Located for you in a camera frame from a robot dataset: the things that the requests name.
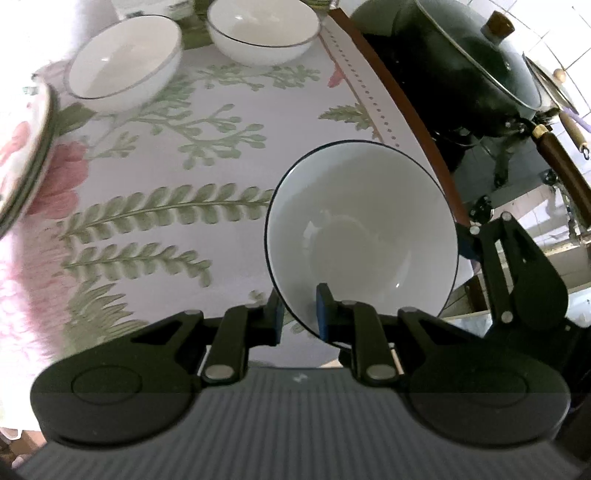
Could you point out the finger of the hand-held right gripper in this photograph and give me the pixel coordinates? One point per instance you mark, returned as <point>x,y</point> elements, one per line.
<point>465,244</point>

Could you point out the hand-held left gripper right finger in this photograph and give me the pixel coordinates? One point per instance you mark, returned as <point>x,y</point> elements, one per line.
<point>323,316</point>

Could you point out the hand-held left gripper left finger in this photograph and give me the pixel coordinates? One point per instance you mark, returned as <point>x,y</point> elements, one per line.
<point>277,321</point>

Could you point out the white bowl with dark rim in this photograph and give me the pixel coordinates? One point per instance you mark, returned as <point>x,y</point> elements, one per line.
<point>124,60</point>
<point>360,221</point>
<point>263,32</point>

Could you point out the large white plate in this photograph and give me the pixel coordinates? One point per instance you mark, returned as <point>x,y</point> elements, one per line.
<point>46,138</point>

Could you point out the metal lid with wooden knob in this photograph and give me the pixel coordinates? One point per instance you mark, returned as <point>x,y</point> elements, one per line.
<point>549,92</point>

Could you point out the black wok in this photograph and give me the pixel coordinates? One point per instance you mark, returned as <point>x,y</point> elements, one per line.
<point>406,60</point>

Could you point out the glass wok lid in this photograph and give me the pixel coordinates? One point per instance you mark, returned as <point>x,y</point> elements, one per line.
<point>480,50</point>

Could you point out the floral tablecloth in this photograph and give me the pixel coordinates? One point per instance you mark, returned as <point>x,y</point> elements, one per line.
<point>286,110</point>

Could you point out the clear plastic bag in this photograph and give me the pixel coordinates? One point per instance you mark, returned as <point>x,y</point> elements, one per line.
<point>152,6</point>

